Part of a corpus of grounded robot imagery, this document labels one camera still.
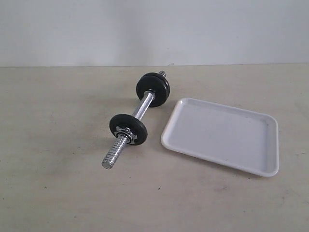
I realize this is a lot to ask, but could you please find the white plastic tray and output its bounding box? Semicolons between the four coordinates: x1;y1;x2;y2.
161;98;279;177

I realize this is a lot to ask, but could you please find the chrome dumbbell bar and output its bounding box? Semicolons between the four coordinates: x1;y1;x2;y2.
102;71;170;169

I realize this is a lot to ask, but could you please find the chrome star collar nut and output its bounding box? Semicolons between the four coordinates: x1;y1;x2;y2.
114;126;138;145

